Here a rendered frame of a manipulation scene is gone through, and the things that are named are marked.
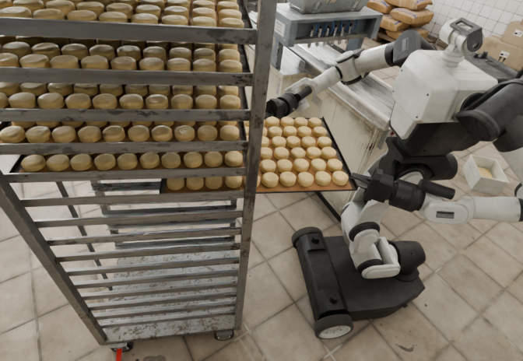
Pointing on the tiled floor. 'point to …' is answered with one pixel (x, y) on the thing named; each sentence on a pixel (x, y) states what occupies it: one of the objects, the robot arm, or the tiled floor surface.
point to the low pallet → (391, 37)
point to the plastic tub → (484, 175)
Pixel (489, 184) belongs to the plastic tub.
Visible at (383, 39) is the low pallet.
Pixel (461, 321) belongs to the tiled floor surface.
